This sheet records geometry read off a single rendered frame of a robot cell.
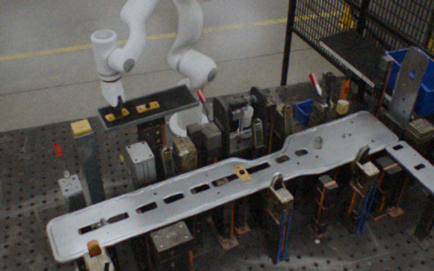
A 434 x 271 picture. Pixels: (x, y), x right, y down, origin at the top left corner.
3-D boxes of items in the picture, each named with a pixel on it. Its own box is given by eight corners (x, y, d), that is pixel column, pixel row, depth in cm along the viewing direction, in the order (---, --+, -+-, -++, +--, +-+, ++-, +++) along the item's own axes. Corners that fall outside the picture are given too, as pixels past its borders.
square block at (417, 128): (398, 196, 216) (422, 134, 192) (386, 184, 221) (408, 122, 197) (413, 190, 218) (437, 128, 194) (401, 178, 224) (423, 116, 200)
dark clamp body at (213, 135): (206, 209, 210) (205, 143, 185) (194, 189, 219) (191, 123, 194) (229, 201, 214) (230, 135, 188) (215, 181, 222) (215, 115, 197)
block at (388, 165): (372, 224, 204) (388, 177, 185) (355, 205, 211) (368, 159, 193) (390, 217, 207) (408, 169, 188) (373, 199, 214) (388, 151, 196)
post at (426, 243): (423, 251, 194) (446, 202, 175) (404, 230, 201) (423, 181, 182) (435, 245, 196) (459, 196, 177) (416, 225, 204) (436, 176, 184)
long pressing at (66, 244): (58, 273, 153) (57, 270, 152) (44, 221, 168) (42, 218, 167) (402, 141, 199) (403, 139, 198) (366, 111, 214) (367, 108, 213)
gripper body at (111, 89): (93, 70, 173) (99, 95, 181) (106, 83, 167) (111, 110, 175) (113, 63, 177) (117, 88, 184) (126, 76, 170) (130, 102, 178)
